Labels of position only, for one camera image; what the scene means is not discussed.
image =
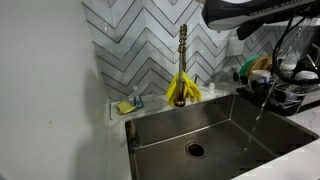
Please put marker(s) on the stainless steel sink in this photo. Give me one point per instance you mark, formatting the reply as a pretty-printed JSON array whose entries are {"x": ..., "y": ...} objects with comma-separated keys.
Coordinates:
[{"x": 218, "y": 139}]

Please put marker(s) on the yellow rubber gloves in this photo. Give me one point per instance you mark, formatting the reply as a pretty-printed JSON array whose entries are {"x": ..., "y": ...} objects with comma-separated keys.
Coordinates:
[{"x": 190, "y": 89}]

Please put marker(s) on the brass kitchen faucet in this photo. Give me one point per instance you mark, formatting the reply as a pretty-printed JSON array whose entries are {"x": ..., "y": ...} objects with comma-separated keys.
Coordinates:
[{"x": 180, "y": 100}]

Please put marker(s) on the clear soap bottle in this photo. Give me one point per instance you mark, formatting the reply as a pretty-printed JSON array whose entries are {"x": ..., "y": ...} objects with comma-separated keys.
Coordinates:
[{"x": 138, "y": 103}]

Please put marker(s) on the yellow sponge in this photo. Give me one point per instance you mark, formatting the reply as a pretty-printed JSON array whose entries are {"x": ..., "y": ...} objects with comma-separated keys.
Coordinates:
[{"x": 125, "y": 107}]

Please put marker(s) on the small white bottle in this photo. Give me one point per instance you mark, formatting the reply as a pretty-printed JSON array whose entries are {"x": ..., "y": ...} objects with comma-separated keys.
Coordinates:
[{"x": 211, "y": 88}]

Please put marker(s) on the green plate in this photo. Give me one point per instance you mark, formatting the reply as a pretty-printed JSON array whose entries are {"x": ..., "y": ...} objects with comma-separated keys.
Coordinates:
[{"x": 244, "y": 68}]

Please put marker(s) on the white mug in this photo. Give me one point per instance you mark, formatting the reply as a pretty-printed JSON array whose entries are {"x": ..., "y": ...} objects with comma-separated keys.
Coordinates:
[{"x": 261, "y": 76}]

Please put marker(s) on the wooden plate in rack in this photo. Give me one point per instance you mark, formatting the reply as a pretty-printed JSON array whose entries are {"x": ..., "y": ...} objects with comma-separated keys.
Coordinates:
[{"x": 261, "y": 63}]

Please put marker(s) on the stainless steel dish rack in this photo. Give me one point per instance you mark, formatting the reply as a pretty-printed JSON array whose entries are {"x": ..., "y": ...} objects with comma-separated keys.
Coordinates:
[{"x": 283, "y": 99}]

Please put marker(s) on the clear glass bowl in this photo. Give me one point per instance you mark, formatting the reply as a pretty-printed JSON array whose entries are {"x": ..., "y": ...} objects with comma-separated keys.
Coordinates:
[{"x": 305, "y": 76}]

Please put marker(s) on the white wall outlet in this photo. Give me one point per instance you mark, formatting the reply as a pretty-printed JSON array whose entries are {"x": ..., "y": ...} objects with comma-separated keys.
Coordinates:
[{"x": 235, "y": 47}]

